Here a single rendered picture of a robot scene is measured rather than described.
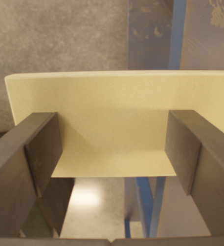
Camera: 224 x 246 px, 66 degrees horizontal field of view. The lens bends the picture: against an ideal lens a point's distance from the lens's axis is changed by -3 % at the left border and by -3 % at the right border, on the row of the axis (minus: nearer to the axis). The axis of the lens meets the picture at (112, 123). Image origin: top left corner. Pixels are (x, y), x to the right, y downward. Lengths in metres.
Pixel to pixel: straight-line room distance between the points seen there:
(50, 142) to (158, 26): 0.86
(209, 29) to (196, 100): 0.07
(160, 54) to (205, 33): 0.76
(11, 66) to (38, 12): 0.39
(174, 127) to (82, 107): 0.09
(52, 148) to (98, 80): 0.08
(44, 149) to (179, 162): 0.12
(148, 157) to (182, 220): 0.15
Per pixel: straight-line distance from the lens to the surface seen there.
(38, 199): 1.15
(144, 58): 0.95
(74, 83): 0.18
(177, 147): 0.17
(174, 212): 0.32
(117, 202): 1.81
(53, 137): 0.18
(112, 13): 1.25
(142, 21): 0.96
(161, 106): 0.19
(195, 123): 0.17
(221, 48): 0.23
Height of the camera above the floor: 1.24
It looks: 67 degrees down
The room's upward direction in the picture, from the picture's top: 179 degrees counter-clockwise
